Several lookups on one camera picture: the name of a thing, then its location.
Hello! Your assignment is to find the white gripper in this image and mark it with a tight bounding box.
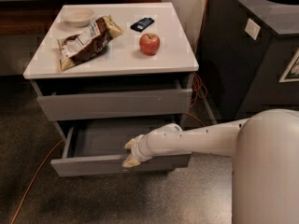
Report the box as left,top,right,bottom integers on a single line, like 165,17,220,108
122,134,153,168

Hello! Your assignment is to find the grey drawer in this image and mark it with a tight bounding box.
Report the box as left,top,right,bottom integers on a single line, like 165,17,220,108
37,80,192,121
50,116,191,176

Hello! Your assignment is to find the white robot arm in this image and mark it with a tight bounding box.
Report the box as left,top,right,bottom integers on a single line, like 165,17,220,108
122,109,299,224

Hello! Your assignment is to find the grey top drawer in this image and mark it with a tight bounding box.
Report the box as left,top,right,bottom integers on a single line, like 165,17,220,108
37,80,192,121

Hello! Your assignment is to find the grey drawer cabinet white top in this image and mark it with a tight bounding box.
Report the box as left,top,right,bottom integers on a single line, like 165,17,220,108
23,2,200,176

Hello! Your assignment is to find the red apple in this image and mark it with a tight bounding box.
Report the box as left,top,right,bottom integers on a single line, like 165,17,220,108
139,33,160,55

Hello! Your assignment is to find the brown chip bag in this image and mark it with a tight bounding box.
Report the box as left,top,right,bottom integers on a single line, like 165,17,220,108
57,16,124,71

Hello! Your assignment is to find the white bowl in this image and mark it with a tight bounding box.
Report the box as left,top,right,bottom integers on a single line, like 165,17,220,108
62,8,94,28

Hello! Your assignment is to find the black waste bin cabinet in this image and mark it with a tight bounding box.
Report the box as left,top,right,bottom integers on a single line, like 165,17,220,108
196,0,299,119

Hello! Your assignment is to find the white label on bin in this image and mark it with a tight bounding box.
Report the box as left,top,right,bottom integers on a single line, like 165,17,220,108
245,19,261,40

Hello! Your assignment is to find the framed sign on bin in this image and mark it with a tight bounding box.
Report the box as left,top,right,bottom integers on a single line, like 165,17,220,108
279,48,299,83

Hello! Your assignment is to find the orange extension cable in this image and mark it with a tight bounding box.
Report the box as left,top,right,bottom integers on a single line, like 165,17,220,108
8,0,219,224

